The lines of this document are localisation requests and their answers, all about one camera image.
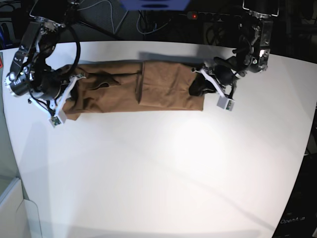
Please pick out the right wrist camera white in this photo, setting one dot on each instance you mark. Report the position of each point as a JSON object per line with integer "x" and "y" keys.
{"x": 58, "y": 119}

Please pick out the blue overhead mount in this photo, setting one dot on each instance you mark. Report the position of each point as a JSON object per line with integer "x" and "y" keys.
{"x": 175, "y": 5}

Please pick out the black tripod stand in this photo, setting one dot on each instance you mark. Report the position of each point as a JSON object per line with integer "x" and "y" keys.
{"x": 93, "y": 20}

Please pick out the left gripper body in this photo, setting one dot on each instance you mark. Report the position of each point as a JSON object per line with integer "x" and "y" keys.
{"x": 223, "y": 78}

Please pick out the white bin at left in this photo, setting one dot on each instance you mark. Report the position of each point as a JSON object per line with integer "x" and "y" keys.
{"x": 19, "y": 217}

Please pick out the brown T-shirt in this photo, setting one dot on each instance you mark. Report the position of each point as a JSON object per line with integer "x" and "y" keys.
{"x": 134, "y": 86}

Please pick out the black power strip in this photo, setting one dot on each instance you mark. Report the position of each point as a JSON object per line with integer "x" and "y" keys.
{"x": 211, "y": 17}

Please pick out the black OpenArm base box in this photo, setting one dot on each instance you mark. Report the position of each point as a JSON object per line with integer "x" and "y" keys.
{"x": 299, "y": 219}

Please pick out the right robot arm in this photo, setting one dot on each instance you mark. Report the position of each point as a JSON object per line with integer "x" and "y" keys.
{"x": 29, "y": 72}

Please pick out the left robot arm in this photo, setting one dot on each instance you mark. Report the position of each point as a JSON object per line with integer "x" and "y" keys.
{"x": 251, "y": 55}

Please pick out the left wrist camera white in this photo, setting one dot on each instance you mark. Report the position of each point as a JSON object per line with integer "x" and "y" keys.
{"x": 226, "y": 103}

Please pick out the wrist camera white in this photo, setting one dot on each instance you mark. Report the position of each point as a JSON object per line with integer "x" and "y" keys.
{"x": 226, "y": 103}
{"x": 58, "y": 119}

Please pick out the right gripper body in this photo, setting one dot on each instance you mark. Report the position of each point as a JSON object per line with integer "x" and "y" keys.
{"x": 54, "y": 106}

